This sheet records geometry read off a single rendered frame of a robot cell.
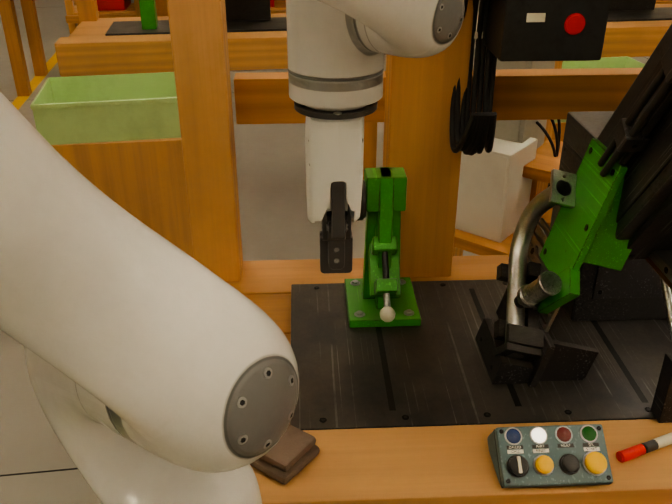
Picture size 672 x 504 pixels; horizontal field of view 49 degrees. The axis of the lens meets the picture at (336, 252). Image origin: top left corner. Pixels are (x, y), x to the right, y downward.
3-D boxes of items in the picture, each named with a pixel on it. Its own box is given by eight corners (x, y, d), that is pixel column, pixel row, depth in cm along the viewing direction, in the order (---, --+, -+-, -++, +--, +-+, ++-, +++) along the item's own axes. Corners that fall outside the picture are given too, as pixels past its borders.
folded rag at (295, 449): (321, 453, 104) (321, 438, 103) (284, 488, 99) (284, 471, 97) (268, 425, 110) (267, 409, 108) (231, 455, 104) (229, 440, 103)
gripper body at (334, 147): (294, 76, 70) (297, 185, 75) (293, 109, 61) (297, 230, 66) (372, 75, 70) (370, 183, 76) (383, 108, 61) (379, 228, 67)
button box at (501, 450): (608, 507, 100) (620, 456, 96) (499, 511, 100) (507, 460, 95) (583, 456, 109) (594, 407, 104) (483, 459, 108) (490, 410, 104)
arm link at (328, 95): (288, 55, 68) (289, 87, 70) (287, 81, 61) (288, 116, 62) (378, 54, 69) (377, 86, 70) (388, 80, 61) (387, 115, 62)
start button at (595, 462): (607, 474, 98) (610, 472, 97) (585, 475, 98) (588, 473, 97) (602, 452, 100) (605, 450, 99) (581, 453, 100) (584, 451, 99)
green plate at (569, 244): (610, 303, 112) (674, 178, 102) (560, 292, 110) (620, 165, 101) (584, 266, 122) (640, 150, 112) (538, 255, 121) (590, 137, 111)
